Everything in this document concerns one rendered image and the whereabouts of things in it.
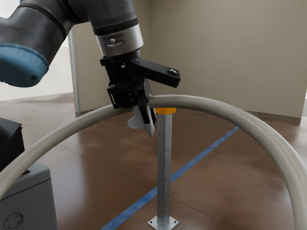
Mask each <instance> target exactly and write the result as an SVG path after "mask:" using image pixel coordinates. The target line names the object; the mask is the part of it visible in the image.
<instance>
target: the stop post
mask: <svg viewBox="0 0 307 230"><path fill-rule="evenodd" d="M155 112H156V113H158V151H157V216H155V217H154V218H153V219H151V220H150V221H149V222H148V223H147V224H149V225H150V226H151V227H153V228H154V229H155V230H172V229H173V228H175V227H176V226H177V225H178V224H179V222H178V221H177V220H175V219H174V218H172V217H171V216H170V178H171V139H172V113H175V112H176V108H155Z"/></svg>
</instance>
